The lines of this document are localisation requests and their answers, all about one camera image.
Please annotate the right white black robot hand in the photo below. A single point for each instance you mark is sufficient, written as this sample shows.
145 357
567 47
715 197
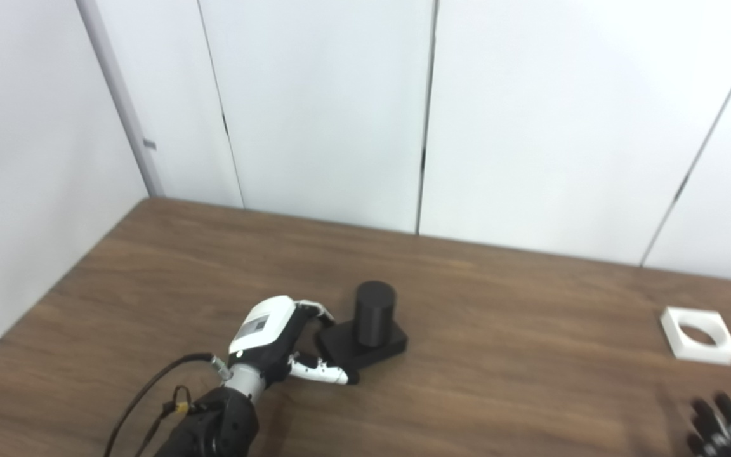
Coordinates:
724 438

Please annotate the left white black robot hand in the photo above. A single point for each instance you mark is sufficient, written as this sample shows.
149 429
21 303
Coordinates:
261 330

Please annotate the white square piece with hole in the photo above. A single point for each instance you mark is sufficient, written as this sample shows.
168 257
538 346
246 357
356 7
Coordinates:
698 352

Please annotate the black cylinder peg with base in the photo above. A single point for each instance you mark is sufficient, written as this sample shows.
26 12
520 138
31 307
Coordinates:
375 314

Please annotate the small grey wall tag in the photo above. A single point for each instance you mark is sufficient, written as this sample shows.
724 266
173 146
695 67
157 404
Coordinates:
150 144

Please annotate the grey vertical wall strip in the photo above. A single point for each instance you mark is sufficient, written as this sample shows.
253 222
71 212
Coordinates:
121 95

